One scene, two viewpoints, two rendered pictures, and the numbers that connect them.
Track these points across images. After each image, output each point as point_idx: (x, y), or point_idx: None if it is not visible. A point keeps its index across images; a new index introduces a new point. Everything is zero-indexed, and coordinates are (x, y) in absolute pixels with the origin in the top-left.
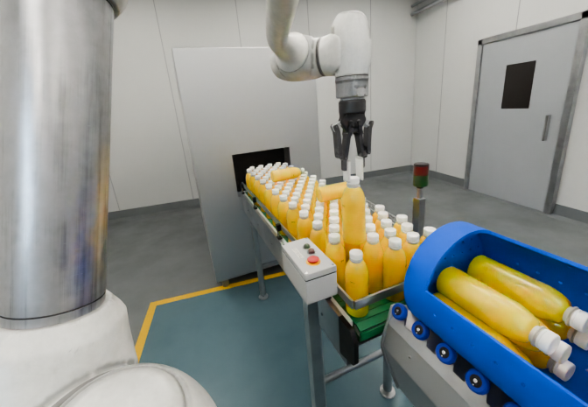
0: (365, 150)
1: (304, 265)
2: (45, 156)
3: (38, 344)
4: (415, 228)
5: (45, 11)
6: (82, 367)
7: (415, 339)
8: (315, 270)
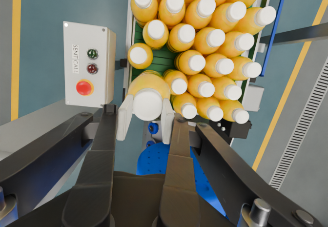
0: (200, 136)
1: (72, 89)
2: None
3: None
4: (294, 35)
5: None
6: None
7: (149, 140)
8: (79, 102)
